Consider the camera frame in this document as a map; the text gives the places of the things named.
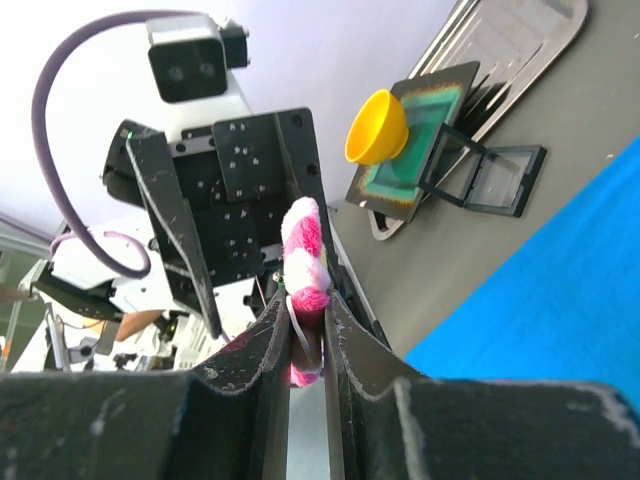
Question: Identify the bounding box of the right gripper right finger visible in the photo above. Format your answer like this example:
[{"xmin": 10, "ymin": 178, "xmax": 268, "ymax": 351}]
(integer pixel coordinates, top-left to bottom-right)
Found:
[{"xmin": 324, "ymin": 292, "xmax": 639, "ymax": 479}]

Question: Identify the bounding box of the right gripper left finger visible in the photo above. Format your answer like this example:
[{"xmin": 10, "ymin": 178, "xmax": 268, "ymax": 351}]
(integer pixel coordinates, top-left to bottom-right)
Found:
[{"xmin": 1, "ymin": 292, "xmax": 291, "ymax": 479}]

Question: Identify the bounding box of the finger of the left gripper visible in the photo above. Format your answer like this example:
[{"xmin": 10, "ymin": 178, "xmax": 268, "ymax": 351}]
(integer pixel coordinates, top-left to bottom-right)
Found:
[
  {"xmin": 273, "ymin": 107, "xmax": 345, "ymax": 294},
  {"xmin": 126, "ymin": 132, "xmax": 222, "ymax": 338}
]

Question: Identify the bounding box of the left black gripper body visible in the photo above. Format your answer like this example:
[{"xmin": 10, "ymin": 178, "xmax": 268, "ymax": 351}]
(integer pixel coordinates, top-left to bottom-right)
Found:
[{"xmin": 103, "ymin": 112, "xmax": 291, "ymax": 287}]

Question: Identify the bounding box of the pink flower smiley brooch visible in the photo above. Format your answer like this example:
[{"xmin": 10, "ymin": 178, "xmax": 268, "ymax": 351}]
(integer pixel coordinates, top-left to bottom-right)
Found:
[{"xmin": 281, "ymin": 197, "xmax": 331, "ymax": 387}]

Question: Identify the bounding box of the blue t-shirt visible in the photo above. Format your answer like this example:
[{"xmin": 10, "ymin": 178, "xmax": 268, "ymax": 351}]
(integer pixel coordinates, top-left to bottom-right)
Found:
[{"xmin": 406, "ymin": 143, "xmax": 639, "ymax": 398}]

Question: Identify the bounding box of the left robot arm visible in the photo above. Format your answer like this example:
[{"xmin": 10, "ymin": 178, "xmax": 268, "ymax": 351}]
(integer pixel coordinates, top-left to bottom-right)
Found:
[{"xmin": 34, "ymin": 108, "xmax": 342, "ymax": 335}]

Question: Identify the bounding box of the orange bowl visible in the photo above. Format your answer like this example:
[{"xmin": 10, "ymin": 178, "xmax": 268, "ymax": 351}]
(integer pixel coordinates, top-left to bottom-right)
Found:
[{"xmin": 344, "ymin": 89, "xmax": 409, "ymax": 166}]

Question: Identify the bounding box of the black box green lining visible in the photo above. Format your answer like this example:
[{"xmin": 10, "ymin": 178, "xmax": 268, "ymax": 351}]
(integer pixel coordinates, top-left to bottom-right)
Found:
[{"xmin": 346, "ymin": 61, "xmax": 480, "ymax": 222}]

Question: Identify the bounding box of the small black square lid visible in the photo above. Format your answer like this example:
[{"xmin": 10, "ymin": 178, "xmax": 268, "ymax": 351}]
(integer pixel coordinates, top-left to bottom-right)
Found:
[{"xmin": 418, "ymin": 123, "xmax": 547, "ymax": 218}]

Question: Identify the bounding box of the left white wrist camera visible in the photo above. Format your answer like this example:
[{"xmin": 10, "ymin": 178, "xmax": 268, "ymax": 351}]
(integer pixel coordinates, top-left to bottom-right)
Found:
[{"xmin": 145, "ymin": 13, "xmax": 251, "ymax": 141}]

